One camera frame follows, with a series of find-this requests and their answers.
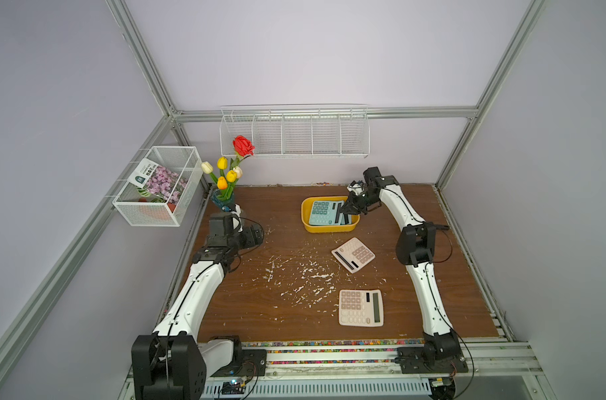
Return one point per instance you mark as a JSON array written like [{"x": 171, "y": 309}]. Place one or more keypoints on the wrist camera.
[
  {"x": 238, "y": 212},
  {"x": 357, "y": 187}
]

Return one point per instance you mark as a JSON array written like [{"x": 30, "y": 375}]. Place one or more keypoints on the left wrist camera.
[{"x": 238, "y": 212}]

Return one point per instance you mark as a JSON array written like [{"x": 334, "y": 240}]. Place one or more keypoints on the teal calculator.
[
  {"x": 323, "y": 212},
  {"x": 343, "y": 219}
]

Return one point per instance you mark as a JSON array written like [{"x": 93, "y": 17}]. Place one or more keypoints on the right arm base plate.
[{"x": 426, "y": 360}]

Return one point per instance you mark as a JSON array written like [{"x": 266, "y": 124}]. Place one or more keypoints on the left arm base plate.
[{"x": 246, "y": 363}]

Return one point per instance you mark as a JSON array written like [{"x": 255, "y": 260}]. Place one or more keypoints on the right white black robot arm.
[{"x": 415, "y": 250}]

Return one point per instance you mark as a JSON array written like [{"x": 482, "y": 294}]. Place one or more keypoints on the purple flower pot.
[{"x": 165, "y": 186}]

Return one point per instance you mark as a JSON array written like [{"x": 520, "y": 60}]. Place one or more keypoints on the black plastic scoop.
[{"x": 440, "y": 227}]

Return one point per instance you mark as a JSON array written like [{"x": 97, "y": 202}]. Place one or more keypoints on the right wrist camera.
[{"x": 357, "y": 187}]

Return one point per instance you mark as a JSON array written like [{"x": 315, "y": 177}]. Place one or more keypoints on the small circuit board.
[{"x": 233, "y": 387}]

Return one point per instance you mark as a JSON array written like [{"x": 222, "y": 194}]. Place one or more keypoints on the glass vase with flowers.
[{"x": 229, "y": 173}]

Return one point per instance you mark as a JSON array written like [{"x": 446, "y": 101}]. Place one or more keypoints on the yellow plastic storage box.
[{"x": 306, "y": 210}]

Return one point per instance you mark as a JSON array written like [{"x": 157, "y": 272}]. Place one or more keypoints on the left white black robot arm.
[{"x": 169, "y": 363}]

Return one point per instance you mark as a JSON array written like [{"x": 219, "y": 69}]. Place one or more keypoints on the pink calculator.
[
  {"x": 361, "y": 308},
  {"x": 353, "y": 255}
]

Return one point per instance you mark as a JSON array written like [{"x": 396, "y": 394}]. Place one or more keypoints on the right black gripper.
[{"x": 353, "y": 206}]

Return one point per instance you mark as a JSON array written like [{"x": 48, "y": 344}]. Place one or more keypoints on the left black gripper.
[{"x": 250, "y": 241}]

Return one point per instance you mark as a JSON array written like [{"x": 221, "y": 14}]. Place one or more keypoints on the white wire side basket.
[{"x": 179, "y": 159}]

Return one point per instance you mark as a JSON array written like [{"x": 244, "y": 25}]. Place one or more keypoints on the white wire wall shelf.
[{"x": 298, "y": 131}]

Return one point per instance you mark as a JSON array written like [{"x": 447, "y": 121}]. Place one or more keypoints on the white paper label card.
[{"x": 142, "y": 173}]

